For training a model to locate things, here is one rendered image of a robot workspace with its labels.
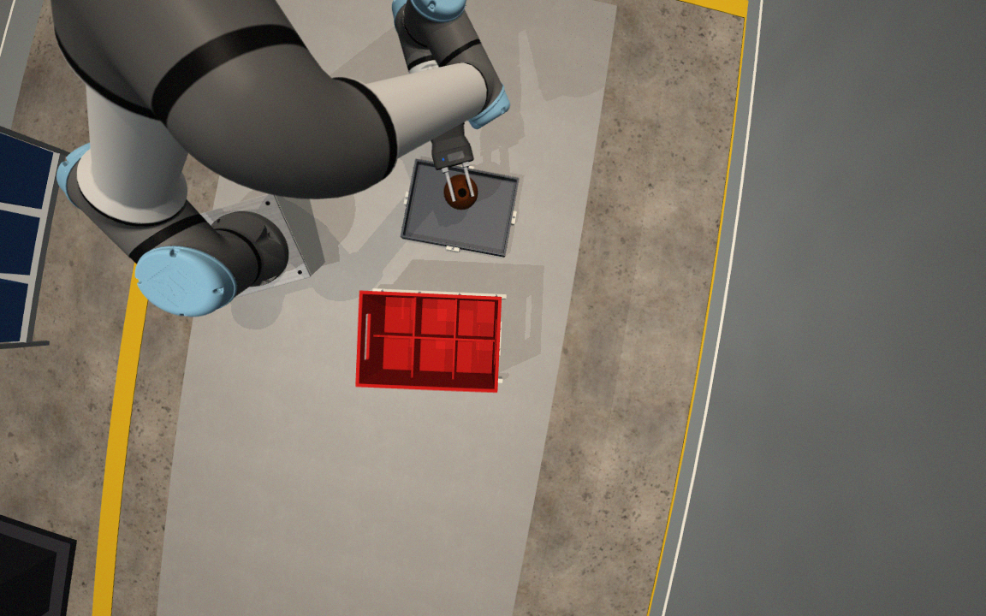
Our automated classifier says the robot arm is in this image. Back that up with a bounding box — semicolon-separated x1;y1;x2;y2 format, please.
50;0;510;317

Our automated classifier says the brown bottle with green label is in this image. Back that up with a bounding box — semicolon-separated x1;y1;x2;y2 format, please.
443;175;478;210

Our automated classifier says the red plastic crate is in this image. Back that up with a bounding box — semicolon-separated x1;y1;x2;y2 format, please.
355;291;502;393

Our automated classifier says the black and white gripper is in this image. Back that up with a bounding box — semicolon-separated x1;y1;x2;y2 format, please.
409;60;474;202

